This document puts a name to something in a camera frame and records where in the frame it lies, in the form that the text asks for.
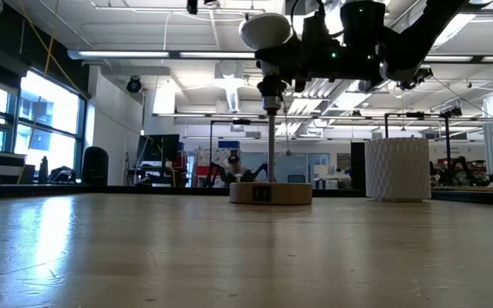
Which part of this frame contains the person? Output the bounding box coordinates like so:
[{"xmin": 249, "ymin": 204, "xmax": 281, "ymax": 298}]
[{"xmin": 225, "ymin": 154, "xmax": 247, "ymax": 186}]

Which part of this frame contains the lamp stand with wooden base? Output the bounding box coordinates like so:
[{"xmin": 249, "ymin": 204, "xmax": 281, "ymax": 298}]
[{"xmin": 229, "ymin": 74, "xmax": 313, "ymax": 205}]

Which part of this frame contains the dark water bottle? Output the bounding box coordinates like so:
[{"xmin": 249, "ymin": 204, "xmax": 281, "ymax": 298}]
[{"xmin": 39, "ymin": 156, "xmax": 50, "ymax": 184}]

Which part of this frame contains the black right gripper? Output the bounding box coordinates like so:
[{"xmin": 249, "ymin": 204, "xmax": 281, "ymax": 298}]
[{"xmin": 254, "ymin": 0, "xmax": 387, "ymax": 93}]

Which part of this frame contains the yellow cable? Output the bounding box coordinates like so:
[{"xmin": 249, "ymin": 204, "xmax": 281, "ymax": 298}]
[{"xmin": 16, "ymin": 0, "xmax": 89, "ymax": 185}]

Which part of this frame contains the red black background robot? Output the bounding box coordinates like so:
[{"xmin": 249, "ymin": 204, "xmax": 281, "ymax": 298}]
[{"xmin": 430, "ymin": 156, "xmax": 492, "ymax": 187}]

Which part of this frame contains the black table edge rail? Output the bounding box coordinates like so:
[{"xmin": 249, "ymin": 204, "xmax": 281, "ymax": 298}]
[{"xmin": 0, "ymin": 183, "xmax": 493, "ymax": 207}]

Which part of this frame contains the black ceiling-mounted device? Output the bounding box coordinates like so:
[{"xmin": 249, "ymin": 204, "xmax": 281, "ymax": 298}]
[{"xmin": 400, "ymin": 66, "xmax": 435, "ymax": 92}]

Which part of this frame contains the dark bag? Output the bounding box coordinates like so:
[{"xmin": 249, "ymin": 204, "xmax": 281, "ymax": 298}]
[{"xmin": 48, "ymin": 164, "xmax": 77, "ymax": 184}]

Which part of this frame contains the black chair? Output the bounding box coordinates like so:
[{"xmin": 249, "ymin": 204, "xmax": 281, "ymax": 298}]
[{"xmin": 81, "ymin": 145, "xmax": 110, "ymax": 187}]

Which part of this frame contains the black pole stand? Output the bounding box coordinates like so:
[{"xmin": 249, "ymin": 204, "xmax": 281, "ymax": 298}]
[{"xmin": 383, "ymin": 106, "xmax": 464, "ymax": 185}]

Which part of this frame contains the white light bulb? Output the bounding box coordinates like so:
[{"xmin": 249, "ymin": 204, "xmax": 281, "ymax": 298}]
[{"xmin": 238, "ymin": 12, "xmax": 294, "ymax": 79}]

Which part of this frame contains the black monitor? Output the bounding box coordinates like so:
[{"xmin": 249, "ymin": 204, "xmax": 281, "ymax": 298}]
[{"xmin": 137, "ymin": 133, "xmax": 181, "ymax": 163}]

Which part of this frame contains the long ceiling light strip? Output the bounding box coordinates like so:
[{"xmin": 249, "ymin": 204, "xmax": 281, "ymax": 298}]
[{"xmin": 67, "ymin": 49, "xmax": 493, "ymax": 63}]

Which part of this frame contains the black cabinet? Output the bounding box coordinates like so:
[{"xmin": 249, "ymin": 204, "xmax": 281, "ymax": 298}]
[{"xmin": 350, "ymin": 141, "xmax": 366, "ymax": 190}]

